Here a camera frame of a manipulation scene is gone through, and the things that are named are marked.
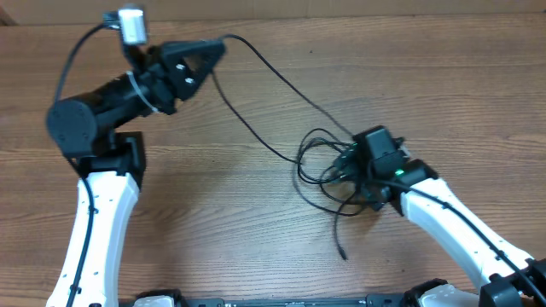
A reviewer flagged short black audio cable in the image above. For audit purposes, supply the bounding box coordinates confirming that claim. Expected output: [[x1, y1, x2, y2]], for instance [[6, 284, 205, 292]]
[[211, 33, 357, 165]]

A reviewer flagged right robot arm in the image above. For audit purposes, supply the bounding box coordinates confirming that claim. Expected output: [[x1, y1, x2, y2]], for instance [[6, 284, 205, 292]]
[[332, 126, 545, 307]]

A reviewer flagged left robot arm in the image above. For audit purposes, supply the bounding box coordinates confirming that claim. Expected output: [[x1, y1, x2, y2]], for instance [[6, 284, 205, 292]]
[[46, 39, 225, 306]]

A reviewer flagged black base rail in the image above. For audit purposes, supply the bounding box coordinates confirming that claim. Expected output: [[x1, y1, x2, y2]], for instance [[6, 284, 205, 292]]
[[131, 279, 483, 307]]

